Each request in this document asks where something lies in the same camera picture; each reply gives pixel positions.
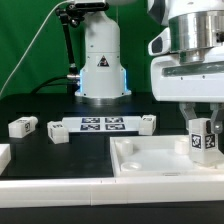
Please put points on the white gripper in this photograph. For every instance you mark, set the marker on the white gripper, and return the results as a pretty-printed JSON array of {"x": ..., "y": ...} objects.
[{"x": 203, "y": 82}]

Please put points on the grey overhead camera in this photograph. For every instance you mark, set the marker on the grey overhead camera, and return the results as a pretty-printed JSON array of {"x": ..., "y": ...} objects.
[{"x": 90, "y": 5}]

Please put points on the white square tabletop part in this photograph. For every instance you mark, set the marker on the white square tabletop part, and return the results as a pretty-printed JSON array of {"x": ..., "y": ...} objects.
[{"x": 140, "y": 156}]

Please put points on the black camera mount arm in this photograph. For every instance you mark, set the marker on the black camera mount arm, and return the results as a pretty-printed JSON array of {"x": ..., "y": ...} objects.
[{"x": 70, "y": 16}]

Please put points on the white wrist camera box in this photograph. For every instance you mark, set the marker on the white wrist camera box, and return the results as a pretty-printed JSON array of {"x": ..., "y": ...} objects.
[{"x": 161, "y": 44}]

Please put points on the white front fence rail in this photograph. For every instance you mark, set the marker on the white front fence rail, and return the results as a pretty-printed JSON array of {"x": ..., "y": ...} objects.
[{"x": 105, "y": 191}]

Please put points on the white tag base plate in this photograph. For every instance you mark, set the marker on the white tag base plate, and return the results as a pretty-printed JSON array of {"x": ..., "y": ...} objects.
[{"x": 102, "y": 124}]

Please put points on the white left fence piece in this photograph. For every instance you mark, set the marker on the white left fence piece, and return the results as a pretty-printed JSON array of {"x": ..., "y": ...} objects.
[{"x": 5, "y": 156}]

